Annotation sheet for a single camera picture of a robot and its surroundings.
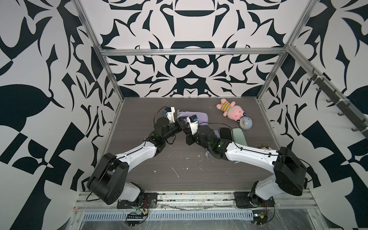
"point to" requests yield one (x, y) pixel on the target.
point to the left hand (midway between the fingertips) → (190, 116)
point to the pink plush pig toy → (235, 112)
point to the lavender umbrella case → (207, 154)
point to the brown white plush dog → (266, 147)
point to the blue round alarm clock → (246, 123)
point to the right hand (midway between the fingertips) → (182, 128)
